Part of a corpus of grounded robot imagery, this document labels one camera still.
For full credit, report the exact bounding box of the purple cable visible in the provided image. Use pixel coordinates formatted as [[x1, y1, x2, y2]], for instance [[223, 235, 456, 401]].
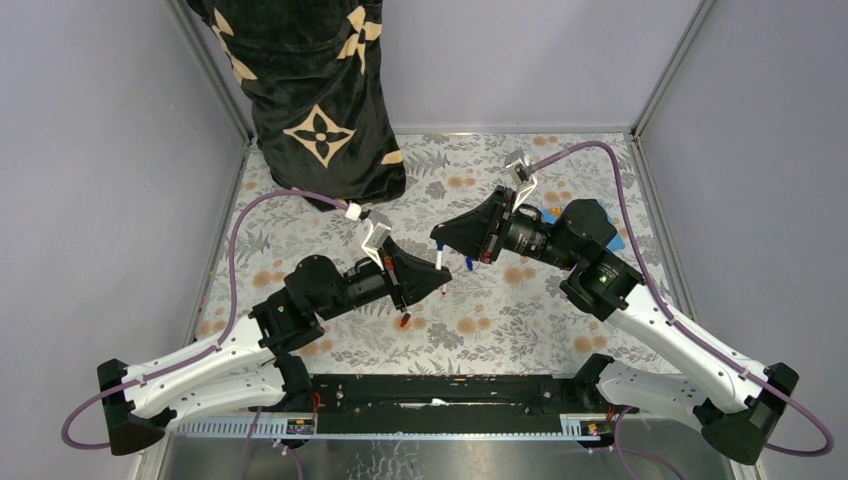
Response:
[[60, 189, 359, 450], [532, 140, 836, 458]]

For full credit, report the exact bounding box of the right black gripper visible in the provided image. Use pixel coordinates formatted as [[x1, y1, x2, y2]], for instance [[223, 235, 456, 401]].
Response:
[[430, 186, 579, 271]]

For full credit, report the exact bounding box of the black gold patterned robe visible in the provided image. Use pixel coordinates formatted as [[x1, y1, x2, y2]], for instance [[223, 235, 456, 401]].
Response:
[[187, 1, 407, 204]]

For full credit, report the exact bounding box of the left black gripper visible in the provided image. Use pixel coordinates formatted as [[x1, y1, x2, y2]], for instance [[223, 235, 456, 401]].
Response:
[[317, 235, 452, 322]]

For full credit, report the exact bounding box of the slotted cable duct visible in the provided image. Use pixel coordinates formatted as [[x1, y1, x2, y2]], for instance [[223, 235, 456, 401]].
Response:
[[172, 413, 617, 441]]

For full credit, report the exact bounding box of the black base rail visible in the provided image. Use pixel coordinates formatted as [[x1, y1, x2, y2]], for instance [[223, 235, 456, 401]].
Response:
[[271, 374, 610, 419]]

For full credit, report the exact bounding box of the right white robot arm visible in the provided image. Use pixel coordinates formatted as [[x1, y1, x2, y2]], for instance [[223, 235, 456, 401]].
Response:
[[430, 186, 799, 465]]

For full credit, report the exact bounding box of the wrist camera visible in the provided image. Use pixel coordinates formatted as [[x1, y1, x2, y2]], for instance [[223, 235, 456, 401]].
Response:
[[505, 149, 538, 211], [345, 202, 392, 270]]

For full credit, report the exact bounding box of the blue folded cloth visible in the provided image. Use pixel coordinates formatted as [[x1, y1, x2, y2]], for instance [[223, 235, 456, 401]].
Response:
[[542, 199, 624, 251]]

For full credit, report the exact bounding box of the floral table mat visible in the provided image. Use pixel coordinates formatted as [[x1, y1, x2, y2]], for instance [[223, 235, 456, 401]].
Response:
[[195, 133, 672, 374]]

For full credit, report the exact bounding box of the white pen red tip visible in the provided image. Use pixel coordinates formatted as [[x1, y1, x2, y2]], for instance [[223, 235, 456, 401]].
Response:
[[435, 243, 447, 297]]

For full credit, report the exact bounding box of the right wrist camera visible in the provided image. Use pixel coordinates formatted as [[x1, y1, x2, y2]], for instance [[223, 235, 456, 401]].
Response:
[[505, 149, 538, 211]]

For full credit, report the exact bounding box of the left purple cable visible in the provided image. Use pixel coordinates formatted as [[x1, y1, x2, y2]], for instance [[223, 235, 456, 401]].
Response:
[[60, 189, 359, 450]]

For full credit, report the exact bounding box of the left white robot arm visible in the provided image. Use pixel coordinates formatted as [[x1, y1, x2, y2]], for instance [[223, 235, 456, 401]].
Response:
[[97, 239, 452, 456]]

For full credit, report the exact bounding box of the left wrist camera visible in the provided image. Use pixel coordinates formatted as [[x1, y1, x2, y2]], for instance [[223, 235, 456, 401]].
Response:
[[345, 202, 392, 270]]

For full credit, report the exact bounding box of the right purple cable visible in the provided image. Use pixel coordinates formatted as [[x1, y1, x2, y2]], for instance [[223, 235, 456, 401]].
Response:
[[532, 140, 836, 458]]

